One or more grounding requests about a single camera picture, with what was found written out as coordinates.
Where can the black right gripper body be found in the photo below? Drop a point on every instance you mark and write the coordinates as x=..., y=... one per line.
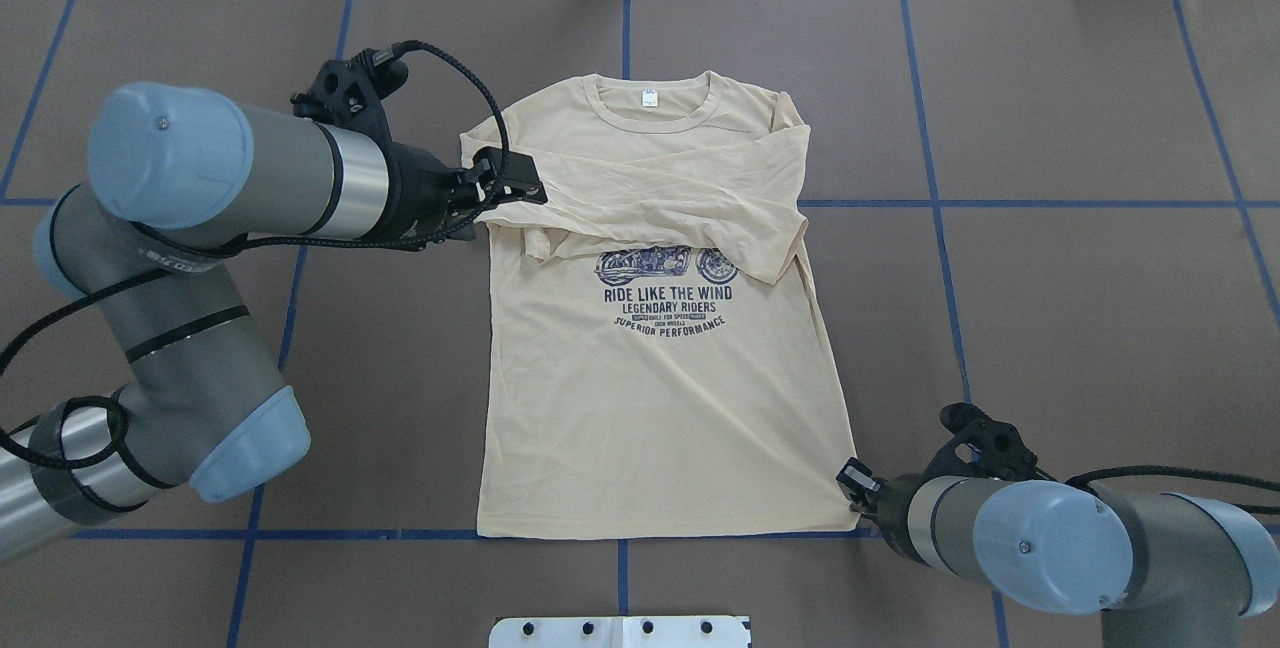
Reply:
x=893, y=505

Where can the cream long-sleeve printed shirt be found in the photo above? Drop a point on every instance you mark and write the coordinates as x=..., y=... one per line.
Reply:
x=660, y=366

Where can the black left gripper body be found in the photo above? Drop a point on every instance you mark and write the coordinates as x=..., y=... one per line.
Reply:
x=418, y=191

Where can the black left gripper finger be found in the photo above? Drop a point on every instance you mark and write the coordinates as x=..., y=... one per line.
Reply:
x=505, y=176
x=468, y=226

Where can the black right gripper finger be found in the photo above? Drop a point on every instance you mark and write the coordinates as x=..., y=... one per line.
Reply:
x=858, y=483

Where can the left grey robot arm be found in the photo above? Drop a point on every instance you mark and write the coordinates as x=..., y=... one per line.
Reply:
x=182, y=180

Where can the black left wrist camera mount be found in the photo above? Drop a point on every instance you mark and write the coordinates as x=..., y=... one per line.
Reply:
x=349, y=94

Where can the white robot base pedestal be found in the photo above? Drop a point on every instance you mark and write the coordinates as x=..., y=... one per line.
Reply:
x=623, y=631

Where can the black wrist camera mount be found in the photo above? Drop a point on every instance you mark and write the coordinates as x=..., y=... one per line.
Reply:
x=981, y=447
x=349, y=94

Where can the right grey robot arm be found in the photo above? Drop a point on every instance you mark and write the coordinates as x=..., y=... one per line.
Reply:
x=1160, y=570

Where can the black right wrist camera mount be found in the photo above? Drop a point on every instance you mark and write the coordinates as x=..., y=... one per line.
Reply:
x=981, y=447

